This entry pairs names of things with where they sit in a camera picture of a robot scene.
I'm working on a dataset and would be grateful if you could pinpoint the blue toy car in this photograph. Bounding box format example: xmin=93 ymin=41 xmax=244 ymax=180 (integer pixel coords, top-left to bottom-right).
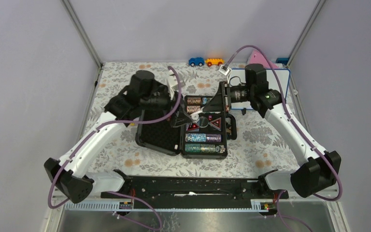
xmin=188 ymin=57 xmax=205 ymax=67

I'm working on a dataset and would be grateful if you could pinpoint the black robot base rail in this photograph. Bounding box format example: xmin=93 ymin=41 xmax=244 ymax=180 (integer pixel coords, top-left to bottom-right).
xmin=119 ymin=175 xmax=279 ymax=210

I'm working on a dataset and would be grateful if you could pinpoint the pink box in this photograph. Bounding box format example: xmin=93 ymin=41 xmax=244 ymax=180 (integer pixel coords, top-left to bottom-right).
xmin=246 ymin=50 xmax=279 ymax=69

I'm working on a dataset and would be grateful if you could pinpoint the white orange whiteboard marker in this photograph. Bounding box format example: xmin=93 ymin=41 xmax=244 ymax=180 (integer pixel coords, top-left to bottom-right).
xmin=190 ymin=109 xmax=203 ymax=121

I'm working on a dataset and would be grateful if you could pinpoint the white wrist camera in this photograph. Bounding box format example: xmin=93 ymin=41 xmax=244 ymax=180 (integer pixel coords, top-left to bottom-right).
xmin=166 ymin=74 xmax=182 ymax=95
xmin=218 ymin=65 xmax=231 ymax=76

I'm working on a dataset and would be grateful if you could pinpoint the blue block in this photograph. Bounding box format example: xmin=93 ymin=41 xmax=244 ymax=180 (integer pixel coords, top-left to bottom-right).
xmin=275 ymin=58 xmax=290 ymax=65

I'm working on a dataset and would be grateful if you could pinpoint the floral table cloth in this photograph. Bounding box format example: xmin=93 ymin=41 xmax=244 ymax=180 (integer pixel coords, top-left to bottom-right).
xmin=86 ymin=62 xmax=298 ymax=178

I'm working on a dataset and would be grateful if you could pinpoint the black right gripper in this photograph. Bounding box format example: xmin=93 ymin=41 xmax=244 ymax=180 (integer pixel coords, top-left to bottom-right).
xmin=203 ymin=82 xmax=254 ymax=113

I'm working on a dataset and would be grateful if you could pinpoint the orange toy car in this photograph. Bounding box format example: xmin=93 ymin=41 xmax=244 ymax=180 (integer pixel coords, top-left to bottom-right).
xmin=205 ymin=58 xmax=225 ymax=67

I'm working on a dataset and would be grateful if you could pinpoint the black poker chip case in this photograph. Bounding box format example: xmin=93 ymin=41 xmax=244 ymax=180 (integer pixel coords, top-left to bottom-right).
xmin=135 ymin=95 xmax=237 ymax=160

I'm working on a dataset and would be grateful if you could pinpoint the red triangle all-in marker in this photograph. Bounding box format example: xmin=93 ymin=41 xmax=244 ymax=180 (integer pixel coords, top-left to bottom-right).
xmin=186 ymin=123 xmax=200 ymax=132

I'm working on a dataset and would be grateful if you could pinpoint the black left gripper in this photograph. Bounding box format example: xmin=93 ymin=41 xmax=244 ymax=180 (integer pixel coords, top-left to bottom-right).
xmin=140 ymin=87 xmax=193 ymax=126

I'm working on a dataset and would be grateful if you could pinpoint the blue framed whiteboard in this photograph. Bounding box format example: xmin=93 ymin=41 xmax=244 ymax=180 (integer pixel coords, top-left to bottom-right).
xmin=228 ymin=68 xmax=290 ymax=101

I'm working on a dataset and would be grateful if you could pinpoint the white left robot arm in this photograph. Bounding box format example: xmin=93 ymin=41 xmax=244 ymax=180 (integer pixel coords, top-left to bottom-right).
xmin=44 ymin=66 xmax=182 ymax=209

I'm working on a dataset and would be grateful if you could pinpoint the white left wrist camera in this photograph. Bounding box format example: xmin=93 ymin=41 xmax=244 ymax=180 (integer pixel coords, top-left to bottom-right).
xmin=166 ymin=74 xmax=182 ymax=95

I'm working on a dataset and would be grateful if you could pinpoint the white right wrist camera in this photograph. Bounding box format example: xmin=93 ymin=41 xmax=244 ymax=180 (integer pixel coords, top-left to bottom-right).
xmin=218 ymin=65 xmax=231 ymax=76

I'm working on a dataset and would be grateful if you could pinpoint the clear dealer button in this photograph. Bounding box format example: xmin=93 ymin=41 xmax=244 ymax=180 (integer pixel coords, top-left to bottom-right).
xmin=198 ymin=116 xmax=209 ymax=128

